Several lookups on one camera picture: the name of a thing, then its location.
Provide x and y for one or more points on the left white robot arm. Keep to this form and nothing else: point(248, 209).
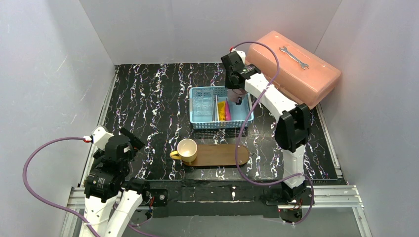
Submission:
point(110, 200)

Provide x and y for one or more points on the pink toothpaste tube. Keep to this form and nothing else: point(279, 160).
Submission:
point(227, 112)

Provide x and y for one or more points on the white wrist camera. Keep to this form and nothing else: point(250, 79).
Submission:
point(100, 137)
point(241, 54)

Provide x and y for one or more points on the purple translucent cup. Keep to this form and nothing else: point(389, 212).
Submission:
point(236, 95)

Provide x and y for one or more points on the yellow toothpaste tube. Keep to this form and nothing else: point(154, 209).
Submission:
point(221, 110)

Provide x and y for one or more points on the silver open-end wrench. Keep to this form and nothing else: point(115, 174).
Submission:
point(285, 50)

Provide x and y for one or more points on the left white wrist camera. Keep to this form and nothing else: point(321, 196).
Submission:
point(100, 137)

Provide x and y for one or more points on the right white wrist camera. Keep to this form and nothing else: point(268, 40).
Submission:
point(241, 54)

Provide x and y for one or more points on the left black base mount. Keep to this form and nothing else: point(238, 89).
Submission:
point(154, 198)

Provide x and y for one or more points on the pink plastic toolbox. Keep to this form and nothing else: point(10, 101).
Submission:
point(309, 86)

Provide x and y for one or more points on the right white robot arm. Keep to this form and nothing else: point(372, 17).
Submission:
point(292, 120)

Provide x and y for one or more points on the grey toothbrush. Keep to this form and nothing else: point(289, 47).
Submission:
point(215, 116)

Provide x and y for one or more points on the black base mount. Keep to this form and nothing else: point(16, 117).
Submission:
point(154, 198)
point(276, 196)

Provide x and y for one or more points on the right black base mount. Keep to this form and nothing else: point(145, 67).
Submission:
point(276, 196)

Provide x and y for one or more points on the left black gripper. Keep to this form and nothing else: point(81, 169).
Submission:
point(131, 140)

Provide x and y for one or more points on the brown wooden oval tray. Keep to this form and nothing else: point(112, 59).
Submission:
point(219, 155)

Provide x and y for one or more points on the cream yellow mug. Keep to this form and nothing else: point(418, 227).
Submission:
point(186, 151)

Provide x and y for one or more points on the aluminium frame rail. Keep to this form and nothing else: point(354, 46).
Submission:
point(334, 196)

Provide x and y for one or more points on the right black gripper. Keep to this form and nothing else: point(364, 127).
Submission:
point(235, 85)

